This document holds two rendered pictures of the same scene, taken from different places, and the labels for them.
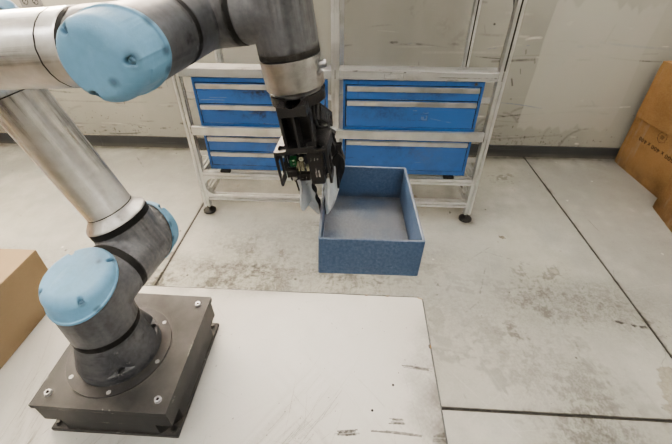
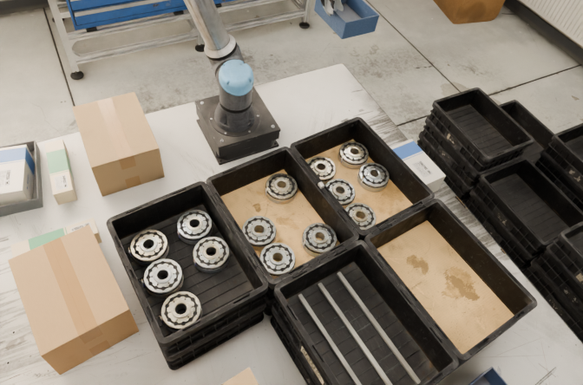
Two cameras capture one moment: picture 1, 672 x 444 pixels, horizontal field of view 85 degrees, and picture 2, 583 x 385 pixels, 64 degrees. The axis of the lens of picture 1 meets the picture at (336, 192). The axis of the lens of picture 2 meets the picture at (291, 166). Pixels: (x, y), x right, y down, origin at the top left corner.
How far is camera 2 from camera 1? 1.33 m
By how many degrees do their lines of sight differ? 30
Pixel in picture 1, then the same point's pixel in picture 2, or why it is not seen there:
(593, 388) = (413, 106)
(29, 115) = not seen: outside the picture
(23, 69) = not seen: outside the picture
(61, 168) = (215, 21)
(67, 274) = (233, 72)
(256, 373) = (290, 116)
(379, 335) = (333, 84)
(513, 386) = not seen: hidden behind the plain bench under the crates
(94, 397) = (245, 134)
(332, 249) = (349, 26)
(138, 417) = (266, 137)
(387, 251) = (367, 22)
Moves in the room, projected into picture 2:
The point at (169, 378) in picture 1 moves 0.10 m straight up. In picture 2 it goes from (269, 119) to (271, 100)
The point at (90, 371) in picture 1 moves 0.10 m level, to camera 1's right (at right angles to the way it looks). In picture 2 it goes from (240, 122) to (265, 114)
